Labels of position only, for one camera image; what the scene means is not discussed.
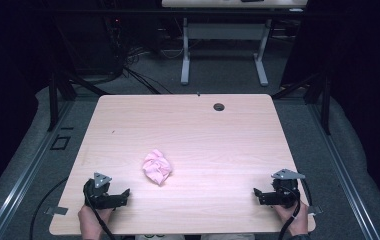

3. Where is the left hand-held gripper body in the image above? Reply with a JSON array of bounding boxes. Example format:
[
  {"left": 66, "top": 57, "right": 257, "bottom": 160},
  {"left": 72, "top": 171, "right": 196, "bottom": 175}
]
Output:
[{"left": 83, "top": 172, "right": 128, "bottom": 211}]

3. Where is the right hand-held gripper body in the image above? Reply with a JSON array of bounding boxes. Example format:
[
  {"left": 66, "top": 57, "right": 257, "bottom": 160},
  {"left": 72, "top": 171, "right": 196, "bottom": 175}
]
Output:
[{"left": 261, "top": 168, "right": 306, "bottom": 210}]

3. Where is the person's left hand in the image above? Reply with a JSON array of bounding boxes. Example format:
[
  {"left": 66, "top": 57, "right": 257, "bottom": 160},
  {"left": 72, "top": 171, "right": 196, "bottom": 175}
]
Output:
[{"left": 77, "top": 203, "right": 114, "bottom": 240}]

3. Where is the person's right hand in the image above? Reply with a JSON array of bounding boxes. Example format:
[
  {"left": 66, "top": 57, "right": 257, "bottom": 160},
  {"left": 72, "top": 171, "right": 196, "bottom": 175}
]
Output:
[{"left": 272, "top": 198, "right": 310, "bottom": 237}]

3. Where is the crumpled pink cloth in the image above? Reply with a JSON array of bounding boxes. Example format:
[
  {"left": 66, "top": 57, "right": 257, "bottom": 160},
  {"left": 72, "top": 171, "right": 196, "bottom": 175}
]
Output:
[{"left": 141, "top": 148, "right": 173, "bottom": 187}]

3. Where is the black metal stand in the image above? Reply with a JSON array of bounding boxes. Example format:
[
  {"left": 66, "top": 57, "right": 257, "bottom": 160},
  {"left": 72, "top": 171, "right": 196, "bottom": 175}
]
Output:
[
  {"left": 271, "top": 71, "right": 332, "bottom": 136},
  {"left": 46, "top": 66, "right": 111, "bottom": 133}
]

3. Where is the dark curtain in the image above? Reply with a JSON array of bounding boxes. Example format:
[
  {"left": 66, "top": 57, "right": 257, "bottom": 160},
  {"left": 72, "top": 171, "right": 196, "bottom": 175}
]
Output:
[{"left": 280, "top": 0, "right": 380, "bottom": 214}]

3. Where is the dark equipment rack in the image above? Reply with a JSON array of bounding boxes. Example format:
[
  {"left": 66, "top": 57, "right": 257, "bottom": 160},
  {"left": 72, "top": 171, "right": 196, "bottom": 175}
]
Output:
[{"left": 52, "top": 0, "right": 136, "bottom": 76}]

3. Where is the white desk with grey legs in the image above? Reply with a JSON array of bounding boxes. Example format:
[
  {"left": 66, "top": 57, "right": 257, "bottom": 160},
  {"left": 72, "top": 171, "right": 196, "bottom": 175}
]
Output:
[{"left": 161, "top": 0, "right": 309, "bottom": 87}]

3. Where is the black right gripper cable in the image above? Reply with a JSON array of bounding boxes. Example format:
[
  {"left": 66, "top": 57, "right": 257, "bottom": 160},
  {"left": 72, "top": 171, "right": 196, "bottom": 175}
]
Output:
[{"left": 277, "top": 185, "right": 313, "bottom": 240}]

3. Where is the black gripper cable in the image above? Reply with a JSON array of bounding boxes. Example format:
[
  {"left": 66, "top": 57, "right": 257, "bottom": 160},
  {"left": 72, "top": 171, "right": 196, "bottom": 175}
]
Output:
[
  {"left": 277, "top": 185, "right": 313, "bottom": 240},
  {"left": 83, "top": 186, "right": 116, "bottom": 240}
]

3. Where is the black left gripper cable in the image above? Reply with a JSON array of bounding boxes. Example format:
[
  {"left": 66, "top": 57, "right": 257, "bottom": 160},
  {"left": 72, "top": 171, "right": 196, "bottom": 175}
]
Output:
[{"left": 83, "top": 186, "right": 116, "bottom": 240}]

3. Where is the black cable on floor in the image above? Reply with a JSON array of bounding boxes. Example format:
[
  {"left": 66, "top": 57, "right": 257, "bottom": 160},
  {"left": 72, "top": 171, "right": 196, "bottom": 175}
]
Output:
[{"left": 28, "top": 175, "right": 70, "bottom": 240}]

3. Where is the aluminium floor rail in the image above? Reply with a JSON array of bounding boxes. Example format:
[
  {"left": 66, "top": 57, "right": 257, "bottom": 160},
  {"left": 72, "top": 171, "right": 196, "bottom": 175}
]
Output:
[
  {"left": 306, "top": 103, "right": 380, "bottom": 240},
  {"left": 0, "top": 99, "right": 76, "bottom": 240}
]

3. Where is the bundle of black cables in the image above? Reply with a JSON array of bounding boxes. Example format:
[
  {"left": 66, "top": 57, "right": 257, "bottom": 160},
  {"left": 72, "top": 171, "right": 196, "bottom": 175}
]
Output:
[{"left": 122, "top": 46, "right": 174, "bottom": 95}]

